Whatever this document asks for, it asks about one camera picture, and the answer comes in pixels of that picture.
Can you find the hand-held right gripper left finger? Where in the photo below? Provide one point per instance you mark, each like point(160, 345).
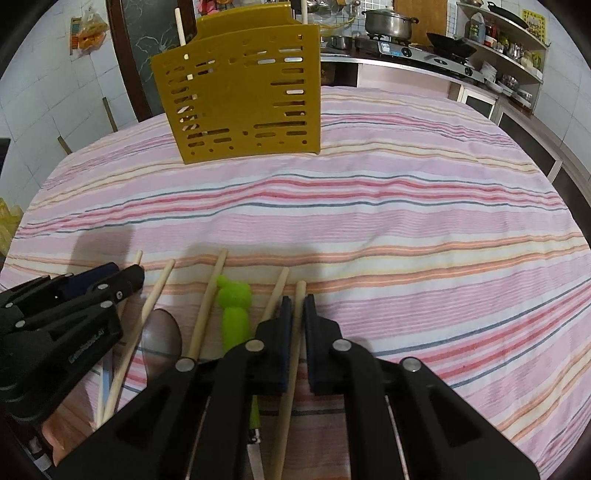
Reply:
point(286, 332)

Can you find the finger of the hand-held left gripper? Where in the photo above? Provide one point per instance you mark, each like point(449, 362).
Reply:
point(127, 281)
point(92, 279)

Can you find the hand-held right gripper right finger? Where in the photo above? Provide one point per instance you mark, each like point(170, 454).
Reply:
point(310, 332)

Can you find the metal spoon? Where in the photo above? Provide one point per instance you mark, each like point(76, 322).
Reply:
point(161, 332)

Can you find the yellow perforated utensil holder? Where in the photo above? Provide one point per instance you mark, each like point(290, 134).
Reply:
point(240, 115)

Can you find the person's left hand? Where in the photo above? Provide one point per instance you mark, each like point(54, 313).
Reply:
point(60, 438)

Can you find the yellow plastic bag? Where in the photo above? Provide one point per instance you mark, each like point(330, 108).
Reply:
point(9, 226)

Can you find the frosted glass door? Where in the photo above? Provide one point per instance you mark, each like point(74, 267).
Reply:
point(147, 37)

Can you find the hanging plastic bag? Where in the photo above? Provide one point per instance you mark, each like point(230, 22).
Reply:
point(92, 32)

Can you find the pink cabinet door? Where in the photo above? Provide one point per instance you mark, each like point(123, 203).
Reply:
point(406, 81)

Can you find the glass door cabinet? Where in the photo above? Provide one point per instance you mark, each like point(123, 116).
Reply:
point(531, 147)

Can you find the small steel cup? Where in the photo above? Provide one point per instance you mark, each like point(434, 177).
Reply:
point(340, 42)

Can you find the steel gas stove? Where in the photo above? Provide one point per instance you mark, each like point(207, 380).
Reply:
point(415, 53)

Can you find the stack of white bowls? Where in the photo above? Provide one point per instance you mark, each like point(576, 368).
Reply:
point(489, 71)

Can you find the steel cooking pot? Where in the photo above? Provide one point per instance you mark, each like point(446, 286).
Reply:
point(388, 23)

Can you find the black wok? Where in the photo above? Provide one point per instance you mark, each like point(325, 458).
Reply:
point(450, 45)

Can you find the steel bowl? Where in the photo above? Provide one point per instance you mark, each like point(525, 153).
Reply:
point(510, 82)

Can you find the metal corner shelf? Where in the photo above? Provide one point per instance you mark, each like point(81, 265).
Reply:
point(517, 62)

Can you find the green-label oil bottle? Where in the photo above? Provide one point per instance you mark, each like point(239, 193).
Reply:
point(477, 30)

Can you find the black pan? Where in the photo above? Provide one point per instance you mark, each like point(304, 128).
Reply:
point(508, 14)

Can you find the colourful wall card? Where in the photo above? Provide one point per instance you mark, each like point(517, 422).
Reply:
point(75, 36)

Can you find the yellow wall poster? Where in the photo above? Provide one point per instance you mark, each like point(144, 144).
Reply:
point(533, 22)

